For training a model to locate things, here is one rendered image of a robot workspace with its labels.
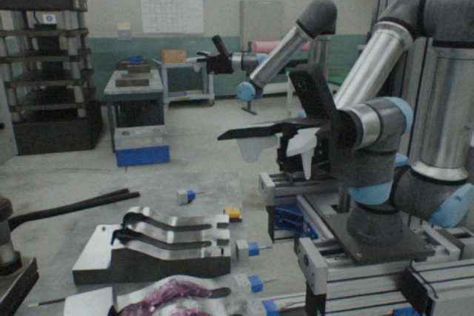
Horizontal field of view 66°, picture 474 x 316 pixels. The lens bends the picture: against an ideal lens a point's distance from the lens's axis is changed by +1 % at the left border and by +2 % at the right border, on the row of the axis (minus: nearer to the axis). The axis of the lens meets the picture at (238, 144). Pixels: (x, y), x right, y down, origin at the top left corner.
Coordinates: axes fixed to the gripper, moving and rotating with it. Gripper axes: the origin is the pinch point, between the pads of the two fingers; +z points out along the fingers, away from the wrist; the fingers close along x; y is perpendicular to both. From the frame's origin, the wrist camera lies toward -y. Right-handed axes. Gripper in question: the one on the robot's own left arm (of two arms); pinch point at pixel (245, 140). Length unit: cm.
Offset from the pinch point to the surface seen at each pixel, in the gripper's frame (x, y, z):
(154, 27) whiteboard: 633, -89, -272
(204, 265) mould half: 57, 53, -21
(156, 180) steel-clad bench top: 139, 47, -41
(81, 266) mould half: 79, 49, 11
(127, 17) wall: 649, -109, -229
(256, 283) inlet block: 39, 54, -28
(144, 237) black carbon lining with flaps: 73, 44, -9
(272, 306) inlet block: 30, 55, -26
